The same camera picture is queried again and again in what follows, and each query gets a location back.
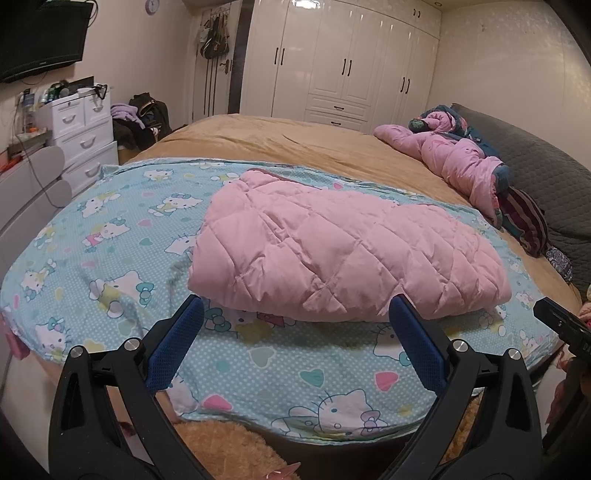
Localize black cable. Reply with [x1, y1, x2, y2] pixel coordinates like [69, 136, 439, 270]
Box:
[16, 92, 54, 204]

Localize pink quilted jacket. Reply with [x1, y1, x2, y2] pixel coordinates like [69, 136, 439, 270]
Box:
[187, 168, 512, 323]

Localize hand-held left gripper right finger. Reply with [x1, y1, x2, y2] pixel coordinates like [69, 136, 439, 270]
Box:
[389, 294, 543, 480]

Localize grey quilted headboard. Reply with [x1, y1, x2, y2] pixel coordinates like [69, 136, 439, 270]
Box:
[450, 104, 591, 289]

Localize white wardrobe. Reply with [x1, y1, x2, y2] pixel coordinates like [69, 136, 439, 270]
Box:
[240, 0, 441, 134]

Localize blue cartoon print blanket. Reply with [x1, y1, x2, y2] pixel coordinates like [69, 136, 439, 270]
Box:
[0, 157, 555, 439]

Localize black television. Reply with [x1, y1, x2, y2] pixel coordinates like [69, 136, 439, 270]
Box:
[0, 0, 95, 84]

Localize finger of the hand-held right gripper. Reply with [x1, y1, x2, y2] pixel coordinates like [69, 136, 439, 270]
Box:
[533, 298, 591, 356]

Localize dark bag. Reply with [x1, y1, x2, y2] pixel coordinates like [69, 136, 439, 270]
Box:
[113, 93, 172, 151]

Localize grey rounded furniture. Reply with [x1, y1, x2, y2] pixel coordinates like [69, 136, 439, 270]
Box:
[0, 145, 72, 259]

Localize tan bed cover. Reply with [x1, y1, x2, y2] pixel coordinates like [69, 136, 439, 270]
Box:
[39, 113, 583, 421]

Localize hanging dark bags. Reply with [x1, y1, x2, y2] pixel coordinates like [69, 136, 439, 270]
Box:
[198, 14, 230, 60]

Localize white drawer cabinet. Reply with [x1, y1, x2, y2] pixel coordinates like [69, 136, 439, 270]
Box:
[34, 85, 120, 197]

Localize white room door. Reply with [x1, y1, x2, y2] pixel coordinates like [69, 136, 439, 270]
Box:
[191, 9, 245, 125]

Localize blue patterned cloth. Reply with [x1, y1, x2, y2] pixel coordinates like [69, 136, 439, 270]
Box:
[545, 247, 574, 280]

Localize dark striped cloth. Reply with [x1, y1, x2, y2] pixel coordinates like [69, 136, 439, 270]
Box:
[499, 187, 550, 258]

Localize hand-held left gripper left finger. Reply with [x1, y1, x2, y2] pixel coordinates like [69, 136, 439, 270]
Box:
[48, 293, 218, 480]

